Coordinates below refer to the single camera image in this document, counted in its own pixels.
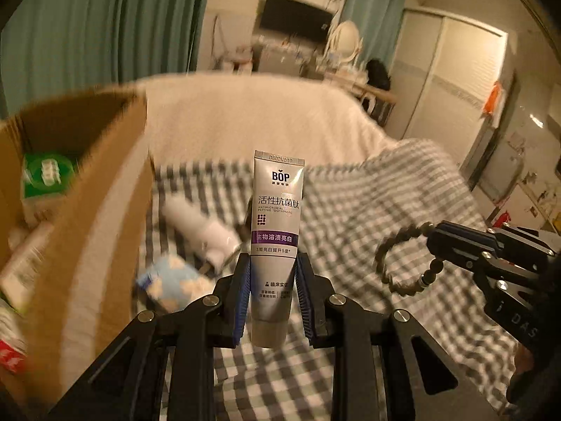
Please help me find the dark bead bracelet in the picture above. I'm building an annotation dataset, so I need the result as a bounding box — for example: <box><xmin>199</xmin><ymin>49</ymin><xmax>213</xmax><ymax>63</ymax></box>
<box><xmin>373</xmin><ymin>220</ymin><xmax>446</xmax><ymax>298</ymax></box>

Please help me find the white BOP toothpaste tube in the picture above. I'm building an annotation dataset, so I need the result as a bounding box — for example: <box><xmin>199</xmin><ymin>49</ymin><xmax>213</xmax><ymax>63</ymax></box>
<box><xmin>250</xmin><ymin>151</ymin><xmax>305</xmax><ymax>349</ymax></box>

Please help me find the green white medicine box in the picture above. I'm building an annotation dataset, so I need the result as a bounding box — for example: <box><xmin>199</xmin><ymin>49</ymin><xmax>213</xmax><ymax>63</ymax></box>
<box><xmin>21</xmin><ymin>152</ymin><xmax>78</xmax><ymax>227</ymax></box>

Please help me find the red floss pick box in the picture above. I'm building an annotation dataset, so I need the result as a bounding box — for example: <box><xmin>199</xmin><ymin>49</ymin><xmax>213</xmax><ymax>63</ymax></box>
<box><xmin>0</xmin><ymin>339</ymin><xmax>26</xmax><ymax>374</ymax></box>

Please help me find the blue cloud tissue pack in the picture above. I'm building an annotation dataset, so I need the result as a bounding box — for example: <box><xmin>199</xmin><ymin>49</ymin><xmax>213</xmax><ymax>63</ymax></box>
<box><xmin>136</xmin><ymin>254</ymin><xmax>215</xmax><ymax>313</ymax></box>

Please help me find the checkered bed sheet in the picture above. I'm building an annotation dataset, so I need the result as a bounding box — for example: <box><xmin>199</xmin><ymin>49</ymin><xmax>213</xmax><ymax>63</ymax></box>
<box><xmin>139</xmin><ymin>140</ymin><xmax>516</xmax><ymax>420</ymax></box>

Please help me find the cardboard box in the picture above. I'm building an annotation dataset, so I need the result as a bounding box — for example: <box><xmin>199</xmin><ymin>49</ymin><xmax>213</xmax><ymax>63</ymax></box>
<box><xmin>1</xmin><ymin>87</ymin><xmax>152</xmax><ymax>413</ymax></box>

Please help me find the wooden vanity desk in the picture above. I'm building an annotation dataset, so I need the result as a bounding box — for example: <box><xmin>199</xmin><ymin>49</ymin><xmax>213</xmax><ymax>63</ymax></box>
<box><xmin>300</xmin><ymin>69</ymin><xmax>398</xmax><ymax>127</ymax></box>

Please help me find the white louvered wardrobe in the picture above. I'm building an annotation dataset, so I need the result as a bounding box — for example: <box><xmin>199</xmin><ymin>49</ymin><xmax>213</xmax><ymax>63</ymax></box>
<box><xmin>384</xmin><ymin>8</ymin><xmax>512</xmax><ymax>170</ymax></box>

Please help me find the black bag on chair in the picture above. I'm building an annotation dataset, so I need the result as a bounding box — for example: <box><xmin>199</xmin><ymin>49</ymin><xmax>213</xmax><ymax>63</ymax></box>
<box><xmin>365</xmin><ymin>59</ymin><xmax>391</xmax><ymax>91</ymax></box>

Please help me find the round vanity mirror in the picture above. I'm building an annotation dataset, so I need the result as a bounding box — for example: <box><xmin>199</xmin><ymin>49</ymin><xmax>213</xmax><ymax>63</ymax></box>
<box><xmin>324</xmin><ymin>20</ymin><xmax>363</xmax><ymax>67</ymax></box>

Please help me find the cream quilted blanket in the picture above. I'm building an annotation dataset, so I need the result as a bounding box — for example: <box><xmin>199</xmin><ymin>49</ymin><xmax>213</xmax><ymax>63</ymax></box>
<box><xmin>133</xmin><ymin>72</ymin><xmax>398</xmax><ymax>165</ymax></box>

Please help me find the teal curtain right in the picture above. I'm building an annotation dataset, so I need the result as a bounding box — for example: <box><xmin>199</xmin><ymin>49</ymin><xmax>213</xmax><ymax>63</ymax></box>
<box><xmin>342</xmin><ymin>0</ymin><xmax>405</xmax><ymax>67</ymax></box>

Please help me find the teal curtain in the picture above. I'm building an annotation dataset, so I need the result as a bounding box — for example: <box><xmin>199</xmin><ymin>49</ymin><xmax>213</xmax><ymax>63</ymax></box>
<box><xmin>342</xmin><ymin>0</ymin><xmax>405</xmax><ymax>67</ymax></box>
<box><xmin>1</xmin><ymin>0</ymin><xmax>207</xmax><ymax>114</ymax></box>

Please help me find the teal curtain left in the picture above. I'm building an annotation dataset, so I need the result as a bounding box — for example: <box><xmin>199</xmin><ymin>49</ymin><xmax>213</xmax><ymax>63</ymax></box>
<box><xmin>1</xmin><ymin>0</ymin><xmax>207</xmax><ymax>114</ymax></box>

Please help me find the black wall television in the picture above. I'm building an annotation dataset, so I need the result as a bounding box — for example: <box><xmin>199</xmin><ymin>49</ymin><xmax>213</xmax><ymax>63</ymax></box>
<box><xmin>259</xmin><ymin>0</ymin><xmax>333</xmax><ymax>45</ymax></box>

